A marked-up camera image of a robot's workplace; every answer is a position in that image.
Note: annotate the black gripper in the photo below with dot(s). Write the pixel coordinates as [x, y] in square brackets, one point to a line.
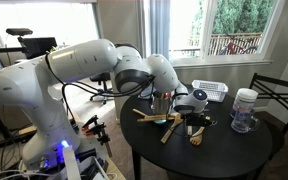
[195, 117]

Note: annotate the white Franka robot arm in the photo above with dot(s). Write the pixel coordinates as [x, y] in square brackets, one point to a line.
[24, 90]

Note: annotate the stainless steel bucket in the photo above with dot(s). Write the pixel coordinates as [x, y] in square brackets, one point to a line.
[159, 106]

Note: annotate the wooden spork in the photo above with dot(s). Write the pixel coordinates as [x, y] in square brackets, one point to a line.
[196, 138]

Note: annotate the white plastic basket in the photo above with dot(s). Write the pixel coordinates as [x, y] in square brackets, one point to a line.
[214, 90]

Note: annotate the teal silicone spatula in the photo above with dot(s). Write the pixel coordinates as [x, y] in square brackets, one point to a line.
[160, 122]

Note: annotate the round black table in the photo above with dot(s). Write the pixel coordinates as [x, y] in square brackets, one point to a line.
[224, 150]

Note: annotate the red silicone spatula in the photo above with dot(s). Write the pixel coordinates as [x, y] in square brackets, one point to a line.
[167, 96]

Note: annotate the flat wooden utensil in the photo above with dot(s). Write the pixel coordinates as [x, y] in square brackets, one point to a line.
[154, 117]

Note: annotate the clear glass mug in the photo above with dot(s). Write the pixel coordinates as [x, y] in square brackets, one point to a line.
[242, 121]

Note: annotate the wide wooden spatula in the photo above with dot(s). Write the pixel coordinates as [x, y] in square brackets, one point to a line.
[159, 95]

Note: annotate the thin wooden utensil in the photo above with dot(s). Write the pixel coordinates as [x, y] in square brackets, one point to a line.
[140, 113]

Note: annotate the black dining chair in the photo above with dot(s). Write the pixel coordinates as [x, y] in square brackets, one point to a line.
[277, 140]

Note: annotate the red bicycle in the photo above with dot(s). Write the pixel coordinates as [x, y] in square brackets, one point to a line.
[232, 48]

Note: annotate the white framed window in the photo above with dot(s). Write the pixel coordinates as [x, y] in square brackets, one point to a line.
[34, 16]
[208, 33]

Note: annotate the clamp with silver bar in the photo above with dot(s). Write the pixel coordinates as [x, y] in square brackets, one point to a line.
[106, 145]

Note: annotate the wooden balcony railing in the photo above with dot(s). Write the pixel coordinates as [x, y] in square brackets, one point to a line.
[247, 38]

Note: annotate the black orange clamp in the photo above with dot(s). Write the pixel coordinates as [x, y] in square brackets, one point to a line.
[95, 129]
[90, 121]

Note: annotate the black office chair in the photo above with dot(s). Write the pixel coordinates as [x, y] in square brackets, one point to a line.
[100, 90]

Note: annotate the blue grey curtain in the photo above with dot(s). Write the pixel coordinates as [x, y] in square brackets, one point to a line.
[159, 20]

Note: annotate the green trees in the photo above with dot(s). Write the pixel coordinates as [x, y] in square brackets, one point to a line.
[237, 16]

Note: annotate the wooden plank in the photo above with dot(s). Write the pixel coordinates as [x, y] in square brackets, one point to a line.
[27, 130]

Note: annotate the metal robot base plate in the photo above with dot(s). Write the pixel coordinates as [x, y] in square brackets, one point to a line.
[90, 166]

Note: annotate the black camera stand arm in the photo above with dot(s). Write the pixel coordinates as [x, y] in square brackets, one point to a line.
[4, 50]

